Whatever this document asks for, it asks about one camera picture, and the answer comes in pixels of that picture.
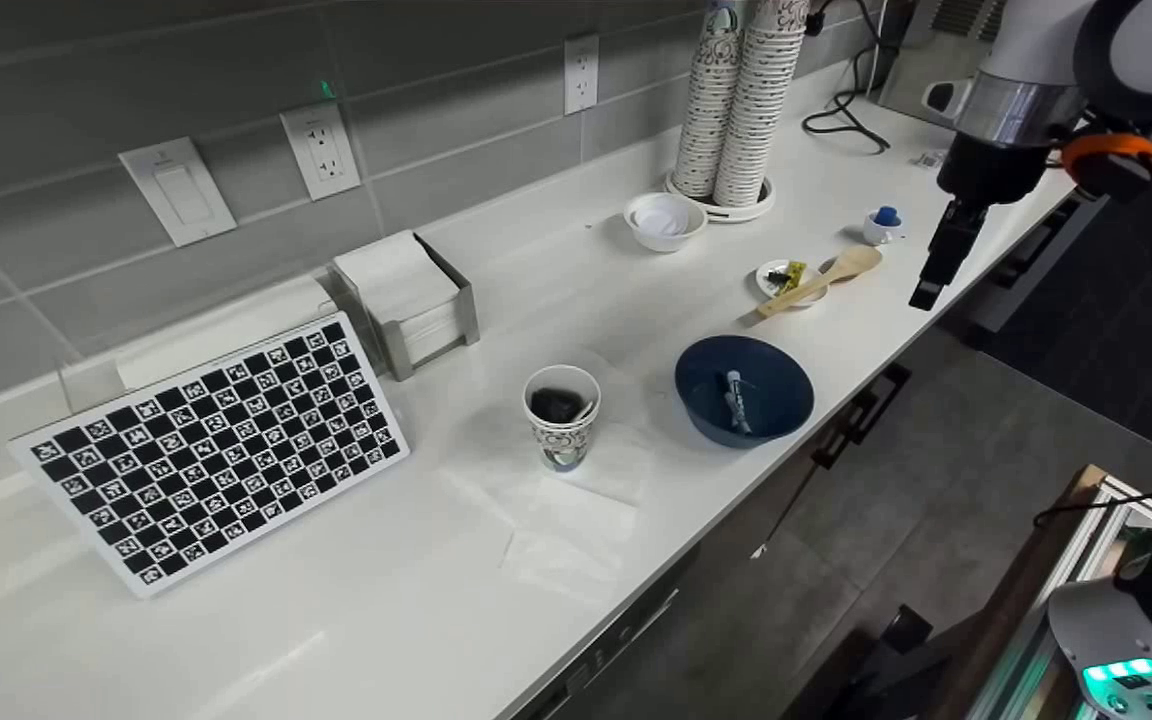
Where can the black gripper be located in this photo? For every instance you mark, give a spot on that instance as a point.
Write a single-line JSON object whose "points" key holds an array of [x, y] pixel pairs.
{"points": [[972, 174]]}

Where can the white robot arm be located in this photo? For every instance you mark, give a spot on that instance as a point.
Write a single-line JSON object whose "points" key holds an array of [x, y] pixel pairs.
{"points": [[1061, 87]]}

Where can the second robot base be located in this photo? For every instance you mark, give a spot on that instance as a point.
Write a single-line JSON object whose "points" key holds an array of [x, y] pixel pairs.
{"points": [[1087, 632]]}

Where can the wooden spoon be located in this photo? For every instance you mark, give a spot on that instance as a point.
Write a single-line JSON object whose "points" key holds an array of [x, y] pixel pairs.
{"points": [[838, 268]]}

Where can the white cup stack base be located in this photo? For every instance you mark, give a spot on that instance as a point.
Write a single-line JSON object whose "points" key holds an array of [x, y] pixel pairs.
{"points": [[728, 214]]}

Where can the right paper cup stack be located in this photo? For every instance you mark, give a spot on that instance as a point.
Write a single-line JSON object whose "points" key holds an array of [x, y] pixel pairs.
{"points": [[771, 57]]}

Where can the paper cup stack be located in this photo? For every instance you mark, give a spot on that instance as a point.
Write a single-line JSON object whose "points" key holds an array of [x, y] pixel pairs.
{"points": [[771, 57], [708, 103]]}

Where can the left paper cup stack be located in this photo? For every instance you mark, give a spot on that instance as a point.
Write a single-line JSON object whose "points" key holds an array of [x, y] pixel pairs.
{"points": [[708, 103]]}

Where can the plastic spoon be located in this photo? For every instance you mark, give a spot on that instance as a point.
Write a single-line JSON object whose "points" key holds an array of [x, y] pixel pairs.
{"points": [[732, 399]]}

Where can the blue bowl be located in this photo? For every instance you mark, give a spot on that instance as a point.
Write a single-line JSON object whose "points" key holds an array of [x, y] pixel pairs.
{"points": [[778, 388]]}

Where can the small white bowl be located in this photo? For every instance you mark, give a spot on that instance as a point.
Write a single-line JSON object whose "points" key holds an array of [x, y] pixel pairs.
{"points": [[663, 220]]}

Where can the patterned paper cup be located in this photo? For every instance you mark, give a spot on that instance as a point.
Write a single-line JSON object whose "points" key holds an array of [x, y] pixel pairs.
{"points": [[562, 407]]}

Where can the blue capped small bottle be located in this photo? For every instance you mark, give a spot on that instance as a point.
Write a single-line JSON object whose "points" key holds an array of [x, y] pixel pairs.
{"points": [[881, 226]]}

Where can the small white dish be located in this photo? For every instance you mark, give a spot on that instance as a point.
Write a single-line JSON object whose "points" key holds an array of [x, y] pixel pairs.
{"points": [[782, 275]]}

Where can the white power outlet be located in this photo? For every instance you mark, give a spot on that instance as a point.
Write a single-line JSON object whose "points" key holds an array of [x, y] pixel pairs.
{"points": [[322, 151], [583, 72]]}

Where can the white paper napkin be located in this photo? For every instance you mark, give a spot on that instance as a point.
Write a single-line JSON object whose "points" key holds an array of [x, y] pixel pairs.
{"points": [[571, 529]]}

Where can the checkered calibration board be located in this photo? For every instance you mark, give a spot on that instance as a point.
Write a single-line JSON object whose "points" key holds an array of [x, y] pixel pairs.
{"points": [[188, 471]]}

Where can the orange cable clip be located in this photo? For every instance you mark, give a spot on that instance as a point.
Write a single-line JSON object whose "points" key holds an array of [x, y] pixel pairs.
{"points": [[1101, 147]]}

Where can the white light switch plate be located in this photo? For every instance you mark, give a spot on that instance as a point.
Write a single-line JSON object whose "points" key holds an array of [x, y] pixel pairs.
{"points": [[178, 190]]}

